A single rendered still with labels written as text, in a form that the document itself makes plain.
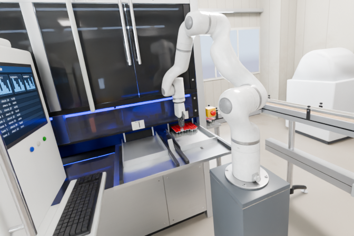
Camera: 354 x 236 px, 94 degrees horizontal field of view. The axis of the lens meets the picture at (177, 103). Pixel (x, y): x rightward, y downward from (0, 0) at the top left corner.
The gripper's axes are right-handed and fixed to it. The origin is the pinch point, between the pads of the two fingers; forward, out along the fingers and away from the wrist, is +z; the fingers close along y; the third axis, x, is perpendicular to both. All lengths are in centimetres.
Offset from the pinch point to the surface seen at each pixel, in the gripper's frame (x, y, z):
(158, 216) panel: -25, -10, 78
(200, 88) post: 21.8, -10.1, -20.6
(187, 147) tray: -3.3, 15.9, 10.4
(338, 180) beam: 97, 43, 51
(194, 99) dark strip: 16.2, -10.1, -12.4
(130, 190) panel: -42, -10, 47
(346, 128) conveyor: 95, 45, 11
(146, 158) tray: -28.8, 15.9, 10.3
